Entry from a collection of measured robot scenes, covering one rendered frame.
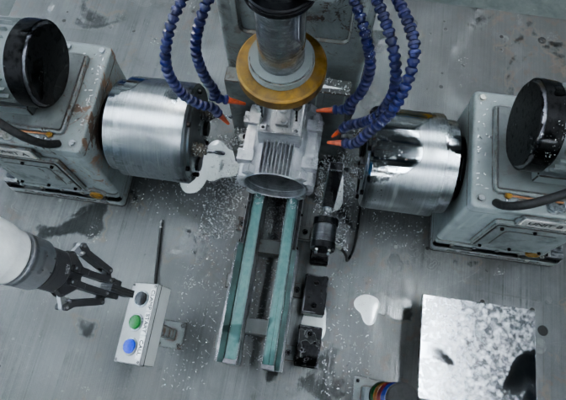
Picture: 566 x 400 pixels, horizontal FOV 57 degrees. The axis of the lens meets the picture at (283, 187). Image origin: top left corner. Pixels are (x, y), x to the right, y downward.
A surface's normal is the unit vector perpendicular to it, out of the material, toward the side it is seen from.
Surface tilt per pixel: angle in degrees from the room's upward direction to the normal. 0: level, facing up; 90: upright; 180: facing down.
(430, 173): 36
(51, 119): 0
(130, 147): 50
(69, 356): 0
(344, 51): 90
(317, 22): 90
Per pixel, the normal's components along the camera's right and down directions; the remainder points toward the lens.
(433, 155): -0.05, -0.07
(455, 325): -0.01, -0.36
